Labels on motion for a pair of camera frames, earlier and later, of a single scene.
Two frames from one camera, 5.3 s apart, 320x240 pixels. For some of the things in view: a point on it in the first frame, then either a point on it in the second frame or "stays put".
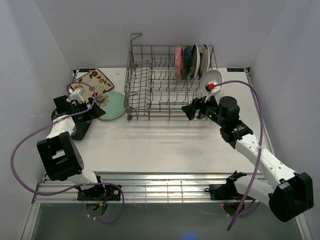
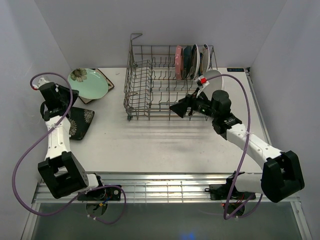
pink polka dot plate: [179, 62] stays put
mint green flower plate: [113, 103] → [88, 83]
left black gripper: [95, 112] → [75, 93]
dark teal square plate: [187, 57] stays put
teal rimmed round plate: [206, 59] stays put
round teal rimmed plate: [196, 61] stays put
